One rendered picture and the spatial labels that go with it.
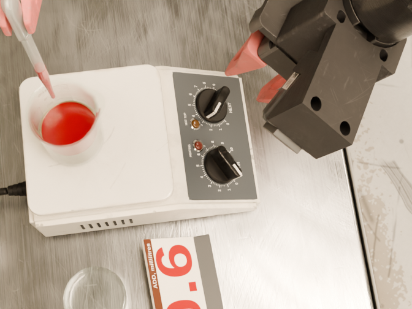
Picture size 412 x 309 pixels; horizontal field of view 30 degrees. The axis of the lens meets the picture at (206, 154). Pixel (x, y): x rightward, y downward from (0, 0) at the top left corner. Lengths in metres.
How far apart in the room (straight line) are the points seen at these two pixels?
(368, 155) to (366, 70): 0.25
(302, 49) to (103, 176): 0.21
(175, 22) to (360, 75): 0.31
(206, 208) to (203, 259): 0.06
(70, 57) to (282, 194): 0.24
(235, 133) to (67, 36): 0.20
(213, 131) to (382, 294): 0.21
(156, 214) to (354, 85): 0.24
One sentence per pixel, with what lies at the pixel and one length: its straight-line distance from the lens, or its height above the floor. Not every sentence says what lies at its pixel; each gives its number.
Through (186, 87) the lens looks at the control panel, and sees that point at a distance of 0.68.
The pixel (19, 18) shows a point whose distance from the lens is 0.42.
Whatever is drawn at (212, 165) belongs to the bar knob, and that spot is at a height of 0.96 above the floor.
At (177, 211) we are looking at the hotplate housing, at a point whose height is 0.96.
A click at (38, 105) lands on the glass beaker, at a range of 0.60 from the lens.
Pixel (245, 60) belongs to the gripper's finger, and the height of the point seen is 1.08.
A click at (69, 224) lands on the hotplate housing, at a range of 0.66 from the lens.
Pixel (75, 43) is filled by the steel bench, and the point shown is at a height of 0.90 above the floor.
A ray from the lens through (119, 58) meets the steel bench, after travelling 0.76.
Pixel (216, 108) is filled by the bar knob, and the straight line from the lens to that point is 0.67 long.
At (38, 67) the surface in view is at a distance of 0.49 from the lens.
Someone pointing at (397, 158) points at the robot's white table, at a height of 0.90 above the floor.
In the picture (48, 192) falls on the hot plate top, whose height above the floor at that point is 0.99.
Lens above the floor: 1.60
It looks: 75 degrees down
